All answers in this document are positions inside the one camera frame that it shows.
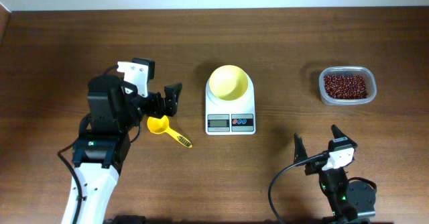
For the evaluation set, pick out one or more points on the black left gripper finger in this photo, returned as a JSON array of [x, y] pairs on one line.
[[170, 107], [172, 92]]

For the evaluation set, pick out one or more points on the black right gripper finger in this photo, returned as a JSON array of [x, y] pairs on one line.
[[340, 141], [300, 154]]

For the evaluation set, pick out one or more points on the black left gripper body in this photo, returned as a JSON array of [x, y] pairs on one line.
[[164, 102]]

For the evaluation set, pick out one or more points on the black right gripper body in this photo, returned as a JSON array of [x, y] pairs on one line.
[[319, 164]]

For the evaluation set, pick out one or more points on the yellow plastic measuring scoop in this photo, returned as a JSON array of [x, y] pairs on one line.
[[162, 125]]

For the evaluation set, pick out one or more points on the white digital kitchen scale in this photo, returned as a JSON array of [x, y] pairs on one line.
[[230, 117]]

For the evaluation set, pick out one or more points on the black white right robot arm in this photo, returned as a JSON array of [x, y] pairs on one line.
[[351, 200]]

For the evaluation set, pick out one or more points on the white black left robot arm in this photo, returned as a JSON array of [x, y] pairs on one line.
[[103, 142]]

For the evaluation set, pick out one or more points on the yellow plastic bowl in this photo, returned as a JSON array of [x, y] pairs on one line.
[[228, 83]]

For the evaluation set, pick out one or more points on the red adzuki beans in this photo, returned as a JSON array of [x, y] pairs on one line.
[[345, 87]]

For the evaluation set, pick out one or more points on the clear plastic food container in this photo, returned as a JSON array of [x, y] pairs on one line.
[[347, 71]]

